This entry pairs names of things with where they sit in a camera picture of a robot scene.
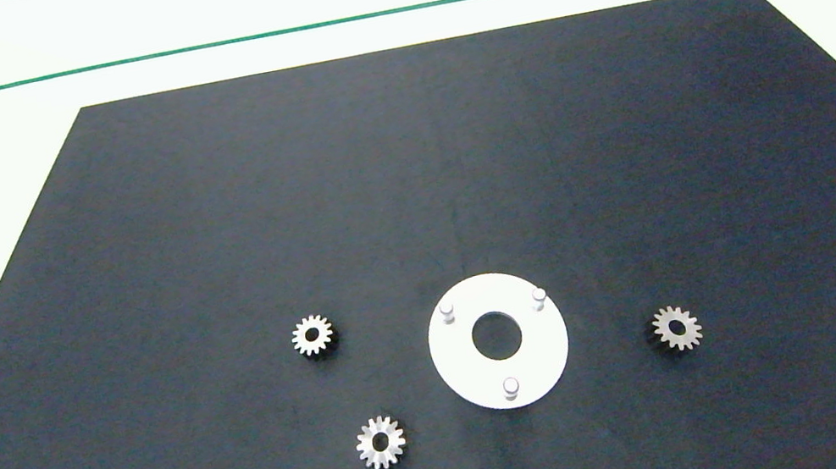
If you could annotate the small steel planetary gear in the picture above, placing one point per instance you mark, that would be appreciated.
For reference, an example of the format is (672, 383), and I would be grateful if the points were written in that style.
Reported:
(688, 327)
(370, 446)
(302, 338)

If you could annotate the round white carrier plate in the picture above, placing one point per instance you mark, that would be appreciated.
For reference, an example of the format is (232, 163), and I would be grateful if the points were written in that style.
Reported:
(458, 365)

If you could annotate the black rubber mat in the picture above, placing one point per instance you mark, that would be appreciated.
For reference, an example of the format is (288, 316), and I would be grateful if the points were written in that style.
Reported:
(209, 220)

